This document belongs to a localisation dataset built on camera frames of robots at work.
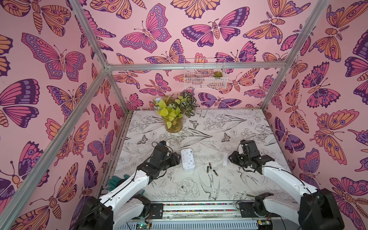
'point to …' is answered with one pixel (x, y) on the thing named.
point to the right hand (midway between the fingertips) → (230, 156)
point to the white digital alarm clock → (188, 160)
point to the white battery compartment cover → (225, 162)
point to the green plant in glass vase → (172, 117)
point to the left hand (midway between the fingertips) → (179, 156)
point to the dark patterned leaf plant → (189, 104)
